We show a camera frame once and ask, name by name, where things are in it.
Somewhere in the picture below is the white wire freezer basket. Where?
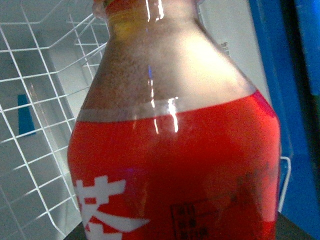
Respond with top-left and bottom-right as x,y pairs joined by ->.
0,0 -> 108,240

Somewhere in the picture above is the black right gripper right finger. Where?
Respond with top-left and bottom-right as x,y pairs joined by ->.
275,213 -> 316,240

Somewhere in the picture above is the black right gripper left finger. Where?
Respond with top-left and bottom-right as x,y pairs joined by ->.
64,222 -> 87,240

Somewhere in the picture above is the red tea drink bottle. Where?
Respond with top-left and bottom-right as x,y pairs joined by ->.
67,0 -> 281,240

